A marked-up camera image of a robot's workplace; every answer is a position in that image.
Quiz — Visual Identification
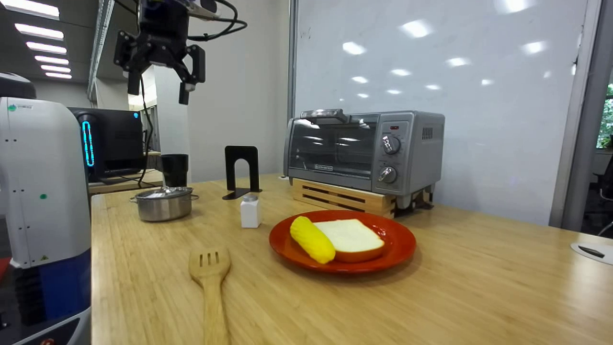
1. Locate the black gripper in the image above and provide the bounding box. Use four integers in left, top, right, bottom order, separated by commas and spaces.
112, 0, 208, 105

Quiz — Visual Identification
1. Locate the silver pot lid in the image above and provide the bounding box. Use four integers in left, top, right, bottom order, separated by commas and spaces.
134, 183, 195, 197

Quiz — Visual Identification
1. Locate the silver metal pot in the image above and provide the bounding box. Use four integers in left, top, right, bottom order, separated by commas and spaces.
130, 183, 197, 223

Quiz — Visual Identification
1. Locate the black box with blue light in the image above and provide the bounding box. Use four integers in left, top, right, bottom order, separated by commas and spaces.
66, 105, 147, 183

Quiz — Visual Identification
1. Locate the black tall cup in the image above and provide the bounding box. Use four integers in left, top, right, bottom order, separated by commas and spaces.
158, 151, 189, 189

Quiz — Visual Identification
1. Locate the black metal bookend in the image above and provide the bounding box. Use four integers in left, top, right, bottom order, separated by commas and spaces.
220, 143, 262, 200

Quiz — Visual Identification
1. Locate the light wooden side desk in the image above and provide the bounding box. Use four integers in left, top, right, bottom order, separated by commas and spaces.
86, 166, 166, 197

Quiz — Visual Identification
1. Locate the white salt shaker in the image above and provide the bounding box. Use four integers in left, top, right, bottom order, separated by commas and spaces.
239, 191, 262, 229

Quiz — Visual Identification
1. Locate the silver toaster oven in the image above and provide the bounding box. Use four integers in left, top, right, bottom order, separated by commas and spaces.
281, 108, 446, 212

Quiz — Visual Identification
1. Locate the wooden slatted stand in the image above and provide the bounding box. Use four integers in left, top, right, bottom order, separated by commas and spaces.
289, 175, 436, 220

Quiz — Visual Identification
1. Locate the yellow corn cob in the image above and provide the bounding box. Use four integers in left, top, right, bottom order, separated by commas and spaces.
289, 214, 337, 266

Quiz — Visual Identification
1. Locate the wooden slotted spatula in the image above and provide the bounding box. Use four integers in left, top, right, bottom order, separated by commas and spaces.
187, 246, 233, 345

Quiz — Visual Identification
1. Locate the white bread slice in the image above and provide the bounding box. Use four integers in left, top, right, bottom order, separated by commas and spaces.
312, 218, 386, 260

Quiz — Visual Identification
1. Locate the red round plate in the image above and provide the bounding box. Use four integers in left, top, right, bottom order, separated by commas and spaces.
268, 208, 417, 277

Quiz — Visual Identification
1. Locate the black office chair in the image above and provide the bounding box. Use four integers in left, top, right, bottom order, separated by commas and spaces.
580, 154, 613, 237

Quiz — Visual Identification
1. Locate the white table cable grommet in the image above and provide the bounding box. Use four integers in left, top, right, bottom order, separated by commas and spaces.
568, 237, 613, 266

